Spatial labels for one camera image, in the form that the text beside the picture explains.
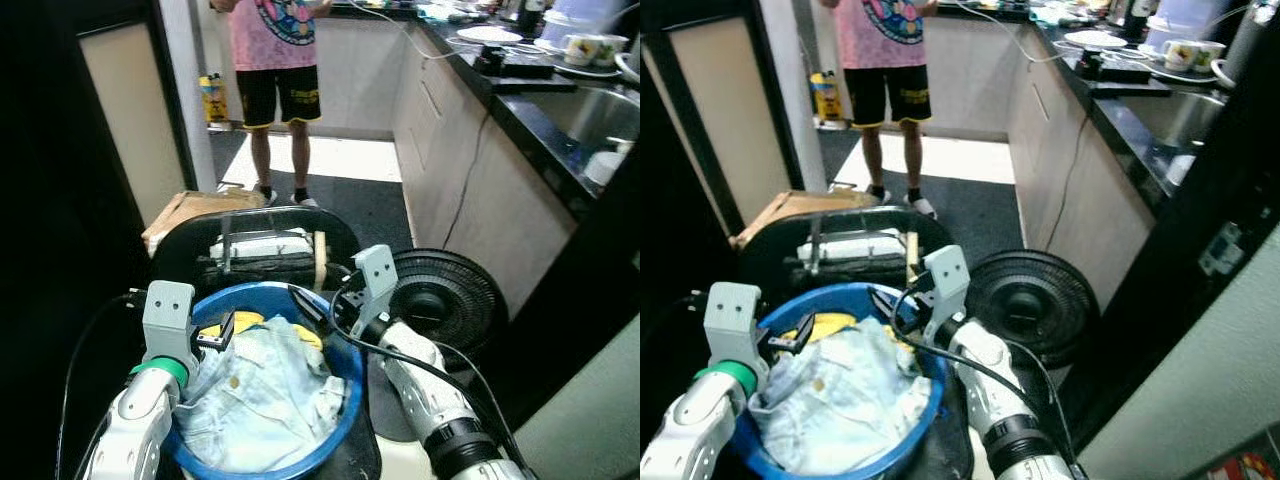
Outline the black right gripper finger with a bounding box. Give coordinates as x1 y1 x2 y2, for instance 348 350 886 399
868 286 906 323
287 284 333 329

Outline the yellow cloth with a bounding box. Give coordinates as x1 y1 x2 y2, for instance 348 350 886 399
222 309 326 351
778 313 861 346

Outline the large blue laundry basin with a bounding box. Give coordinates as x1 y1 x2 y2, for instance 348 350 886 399
735 282 949 480
163 281 368 480

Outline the light blue denim garment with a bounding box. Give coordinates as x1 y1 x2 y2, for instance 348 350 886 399
748 317 933 475
178 316 348 473

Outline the black floor fan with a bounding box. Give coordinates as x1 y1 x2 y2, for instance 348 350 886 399
388 248 510 363
965 250 1093 366

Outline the brown cardboard box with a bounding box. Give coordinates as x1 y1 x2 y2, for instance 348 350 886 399
732 190 881 249
141 189 269 257

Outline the kitchen counter with beige cabinets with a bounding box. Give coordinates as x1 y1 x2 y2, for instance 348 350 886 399
392 18 641 319
1005 18 1241 311

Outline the yellow bottle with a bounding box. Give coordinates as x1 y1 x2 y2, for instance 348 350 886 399
198 72 230 131
810 70 843 129

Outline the person in pink shirt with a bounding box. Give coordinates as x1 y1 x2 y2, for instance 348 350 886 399
208 0 336 208
818 0 941 219

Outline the black flat counter device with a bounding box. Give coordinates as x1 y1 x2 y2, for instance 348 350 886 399
1078 50 1173 98
472 45 557 81

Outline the steel kitchen sink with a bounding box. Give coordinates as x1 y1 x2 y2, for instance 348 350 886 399
1115 88 1231 186
528 85 641 191

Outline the white plate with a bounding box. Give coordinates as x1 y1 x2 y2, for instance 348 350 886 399
456 26 524 46
1062 31 1129 51

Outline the silver door latch plate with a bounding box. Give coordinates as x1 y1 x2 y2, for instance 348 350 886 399
1198 222 1247 278

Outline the colourful printed packet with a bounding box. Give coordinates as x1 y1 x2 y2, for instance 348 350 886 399
1205 450 1280 480

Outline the white pot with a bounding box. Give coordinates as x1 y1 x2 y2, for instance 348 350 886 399
545 0 631 41
1145 0 1236 43

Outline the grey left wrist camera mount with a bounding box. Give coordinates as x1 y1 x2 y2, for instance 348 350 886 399
140 280 199 389
703 282 771 396

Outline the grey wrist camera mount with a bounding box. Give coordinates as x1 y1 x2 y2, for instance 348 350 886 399
140 280 199 389
348 244 400 339
703 282 771 396
920 245 971 341

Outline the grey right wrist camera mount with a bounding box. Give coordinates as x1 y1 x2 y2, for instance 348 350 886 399
348 244 400 339
920 245 971 341

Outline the white strapped bundle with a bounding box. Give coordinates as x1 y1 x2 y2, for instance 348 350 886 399
207 228 316 263
797 230 906 264

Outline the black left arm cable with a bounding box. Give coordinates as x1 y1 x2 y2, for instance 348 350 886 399
55 288 146 480

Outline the thin black hanging cable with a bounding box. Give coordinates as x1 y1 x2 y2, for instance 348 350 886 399
443 108 493 249
1043 112 1091 251

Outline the beige door with black frame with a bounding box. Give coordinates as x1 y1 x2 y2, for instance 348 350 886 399
75 18 196 229
640 15 776 236

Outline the black door frame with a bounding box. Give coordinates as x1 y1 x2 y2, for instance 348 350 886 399
1060 0 1280 451

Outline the white cable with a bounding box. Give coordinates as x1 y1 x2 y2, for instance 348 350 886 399
950 0 1066 63
345 0 461 61

